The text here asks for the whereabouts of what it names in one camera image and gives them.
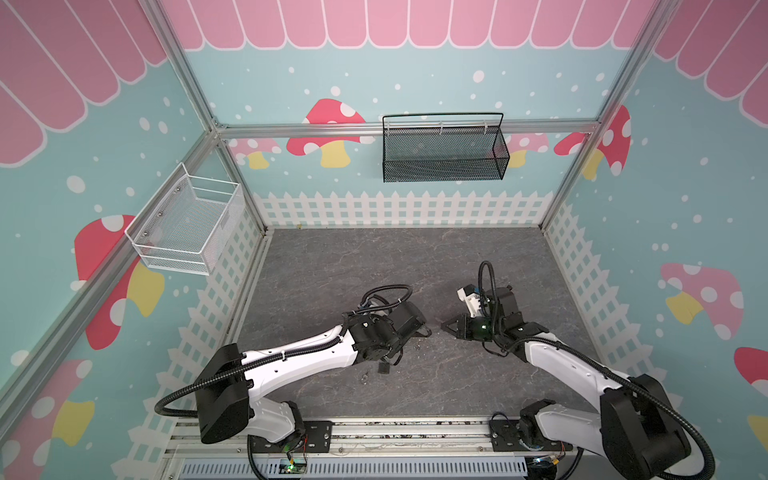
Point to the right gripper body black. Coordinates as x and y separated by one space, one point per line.
466 327

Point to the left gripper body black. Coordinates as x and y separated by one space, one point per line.
394 348

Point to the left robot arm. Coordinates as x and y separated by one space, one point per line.
229 396

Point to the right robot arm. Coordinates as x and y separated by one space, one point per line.
632 423

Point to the right green circuit board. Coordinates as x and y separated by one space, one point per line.
548 461

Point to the green circuit board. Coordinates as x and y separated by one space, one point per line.
548 461
292 467

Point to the left green circuit board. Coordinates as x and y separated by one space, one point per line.
292 467

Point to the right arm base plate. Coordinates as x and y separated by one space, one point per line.
505 437

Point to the white slotted cable duct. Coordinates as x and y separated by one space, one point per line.
396 468

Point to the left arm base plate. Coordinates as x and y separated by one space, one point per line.
311 437

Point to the black wire mesh basket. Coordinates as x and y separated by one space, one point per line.
441 147

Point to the white wire mesh basket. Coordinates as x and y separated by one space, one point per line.
186 226

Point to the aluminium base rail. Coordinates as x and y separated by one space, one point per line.
365 437

